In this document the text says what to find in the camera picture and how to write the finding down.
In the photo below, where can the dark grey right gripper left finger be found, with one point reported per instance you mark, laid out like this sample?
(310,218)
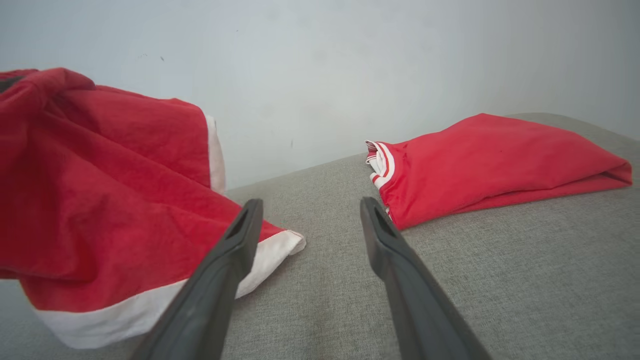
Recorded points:
(215,290)

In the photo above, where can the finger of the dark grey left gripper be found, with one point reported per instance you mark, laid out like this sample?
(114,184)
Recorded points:
(10,84)

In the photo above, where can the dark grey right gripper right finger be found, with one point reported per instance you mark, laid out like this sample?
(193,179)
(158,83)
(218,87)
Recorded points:
(415,295)

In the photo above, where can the red shorts with white stripes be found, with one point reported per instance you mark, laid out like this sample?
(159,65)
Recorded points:
(110,200)

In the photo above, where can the red jersey with white sleeves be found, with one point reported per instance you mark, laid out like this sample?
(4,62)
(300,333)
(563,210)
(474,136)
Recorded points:
(500,160)

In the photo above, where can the grey fabric sofa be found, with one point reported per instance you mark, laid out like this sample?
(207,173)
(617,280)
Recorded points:
(525,275)

